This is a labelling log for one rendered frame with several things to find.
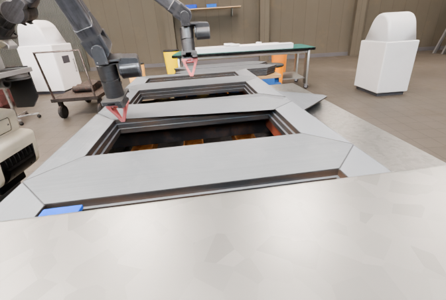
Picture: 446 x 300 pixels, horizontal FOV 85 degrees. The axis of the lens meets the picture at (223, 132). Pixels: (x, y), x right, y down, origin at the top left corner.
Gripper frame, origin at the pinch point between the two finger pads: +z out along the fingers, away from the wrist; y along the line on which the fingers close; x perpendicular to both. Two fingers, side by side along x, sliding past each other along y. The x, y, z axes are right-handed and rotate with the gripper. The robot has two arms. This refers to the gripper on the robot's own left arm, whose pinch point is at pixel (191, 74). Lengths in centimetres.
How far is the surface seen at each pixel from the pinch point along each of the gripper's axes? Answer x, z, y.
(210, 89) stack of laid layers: -8.8, 6.9, 20.2
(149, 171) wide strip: 10, 24, -59
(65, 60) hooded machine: 274, -93, 463
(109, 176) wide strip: 18, 24, -59
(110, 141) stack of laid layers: 26.7, 20.8, -33.4
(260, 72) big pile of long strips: -49, -2, 67
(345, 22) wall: -507, -176, 684
